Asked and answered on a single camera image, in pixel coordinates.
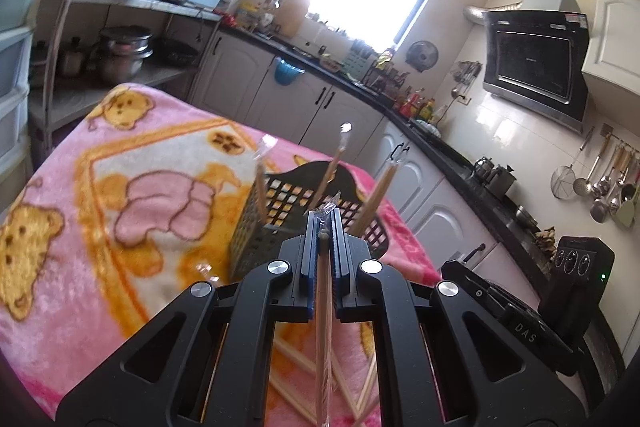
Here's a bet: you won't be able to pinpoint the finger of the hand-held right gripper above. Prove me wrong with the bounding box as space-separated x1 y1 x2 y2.
440 259 501 308

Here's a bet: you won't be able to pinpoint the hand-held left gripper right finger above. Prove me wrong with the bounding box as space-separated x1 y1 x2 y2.
332 207 593 427

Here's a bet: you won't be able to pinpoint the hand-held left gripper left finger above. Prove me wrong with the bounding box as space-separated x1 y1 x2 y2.
55 218 321 427

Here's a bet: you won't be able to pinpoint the bamboo chopstick pair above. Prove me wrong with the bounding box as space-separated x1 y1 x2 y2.
312 123 354 210
306 191 346 427
350 157 404 238

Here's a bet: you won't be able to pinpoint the black slotted utensil basket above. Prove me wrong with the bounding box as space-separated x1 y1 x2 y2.
229 161 393 282

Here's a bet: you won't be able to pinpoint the pile of chopsticks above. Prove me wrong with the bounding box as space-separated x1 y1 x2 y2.
197 263 382 427

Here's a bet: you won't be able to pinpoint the steel bowl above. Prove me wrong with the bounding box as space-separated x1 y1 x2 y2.
515 205 539 228

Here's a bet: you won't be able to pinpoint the row of hanging ladles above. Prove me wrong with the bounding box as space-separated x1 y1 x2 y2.
572 132 640 229

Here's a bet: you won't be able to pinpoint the steel kettle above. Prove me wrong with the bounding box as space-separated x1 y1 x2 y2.
492 164 517 200

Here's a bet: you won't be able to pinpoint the glass teapot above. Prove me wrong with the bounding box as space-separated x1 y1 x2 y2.
472 157 496 184

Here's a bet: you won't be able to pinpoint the black kitchen countertop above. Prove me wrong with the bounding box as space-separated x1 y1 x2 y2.
220 27 626 358

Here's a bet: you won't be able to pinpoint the row of condiment bottles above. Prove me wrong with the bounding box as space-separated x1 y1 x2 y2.
395 84 437 124

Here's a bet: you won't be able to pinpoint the white base cabinets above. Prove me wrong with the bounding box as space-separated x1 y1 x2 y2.
190 29 551 288

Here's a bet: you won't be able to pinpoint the blue hanging bin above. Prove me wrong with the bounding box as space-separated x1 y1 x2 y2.
272 57 306 86

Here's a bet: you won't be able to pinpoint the pale green knife holder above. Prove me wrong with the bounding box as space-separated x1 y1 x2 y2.
347 39 376 78

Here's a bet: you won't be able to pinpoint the pink printed blanket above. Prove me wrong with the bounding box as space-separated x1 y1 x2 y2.
0 82 443 427

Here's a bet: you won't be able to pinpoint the hanging kitchen tools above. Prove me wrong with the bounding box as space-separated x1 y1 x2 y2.
452 59 484 100

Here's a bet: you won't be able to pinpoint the black range hood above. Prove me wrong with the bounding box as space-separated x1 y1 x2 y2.
482 0 593 135

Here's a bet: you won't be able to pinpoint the white upper cabinet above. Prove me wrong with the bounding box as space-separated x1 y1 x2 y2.
582 0 640 96

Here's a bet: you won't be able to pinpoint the wooden cutting board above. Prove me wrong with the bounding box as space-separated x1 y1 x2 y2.
277 0 311 38

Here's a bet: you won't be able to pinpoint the dark wok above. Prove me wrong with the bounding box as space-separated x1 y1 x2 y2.
152 38 200 66

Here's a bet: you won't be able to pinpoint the stacked steel pots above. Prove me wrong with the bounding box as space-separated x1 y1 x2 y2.
95 26 155 84

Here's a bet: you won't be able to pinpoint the small lidded steel pot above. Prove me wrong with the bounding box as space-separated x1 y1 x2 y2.
57 37 86 76

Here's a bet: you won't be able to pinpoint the metal kitchen rack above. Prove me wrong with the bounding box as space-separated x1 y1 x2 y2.
27 0 221 148

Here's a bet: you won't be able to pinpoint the plastic drawer unit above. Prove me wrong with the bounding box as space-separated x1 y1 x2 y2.
0 0 67 208

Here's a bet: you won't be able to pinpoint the wire skimmer strainer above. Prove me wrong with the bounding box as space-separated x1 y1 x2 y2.
551 127 596 200

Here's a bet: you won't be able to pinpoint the small black wall fan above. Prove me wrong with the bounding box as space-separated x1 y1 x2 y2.
406 40 439 72

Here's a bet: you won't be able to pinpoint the silver exhaust duct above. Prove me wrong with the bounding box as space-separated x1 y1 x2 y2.
462 0 526 28

